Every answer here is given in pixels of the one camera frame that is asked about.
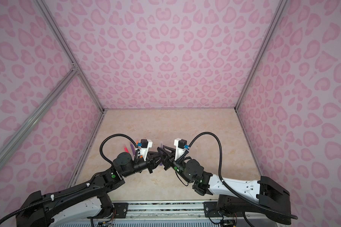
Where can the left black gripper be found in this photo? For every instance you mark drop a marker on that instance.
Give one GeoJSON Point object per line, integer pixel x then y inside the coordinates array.
{"type": "Point", "coordinates": [151, 160]}

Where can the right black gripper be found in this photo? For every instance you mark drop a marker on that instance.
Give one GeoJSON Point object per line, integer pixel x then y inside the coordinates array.
{"type": "Point", "coordinates": [170, 157]}

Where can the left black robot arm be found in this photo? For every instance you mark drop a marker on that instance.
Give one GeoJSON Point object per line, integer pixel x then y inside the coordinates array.
{"type": "Point", "coordinates": [86, 200]}

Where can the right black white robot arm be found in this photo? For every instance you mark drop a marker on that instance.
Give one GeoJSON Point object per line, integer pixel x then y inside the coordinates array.
{"type": "Point", "coordinates": [263, 196]}

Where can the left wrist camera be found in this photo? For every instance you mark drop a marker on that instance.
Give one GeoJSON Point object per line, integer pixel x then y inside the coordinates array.
{"type": "Point", "coordinates": [144, 145]}

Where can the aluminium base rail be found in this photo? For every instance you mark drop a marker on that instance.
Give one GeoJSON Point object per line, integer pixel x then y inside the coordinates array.
{"type": "Point", "coordinates": [160, 214]}

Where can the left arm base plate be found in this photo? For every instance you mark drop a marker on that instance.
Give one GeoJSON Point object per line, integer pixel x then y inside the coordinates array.
{"type": "Point", "coordinates": [116, 210]}

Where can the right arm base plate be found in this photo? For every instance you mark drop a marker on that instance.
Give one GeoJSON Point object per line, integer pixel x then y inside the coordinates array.
{"type": "Point", "coordinates": [211, 210]}

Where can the diagonal aluminium frame bar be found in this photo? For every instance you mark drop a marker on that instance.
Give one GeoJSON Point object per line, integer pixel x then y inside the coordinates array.
{"type": "Point", "coordinates": [7, 151]}

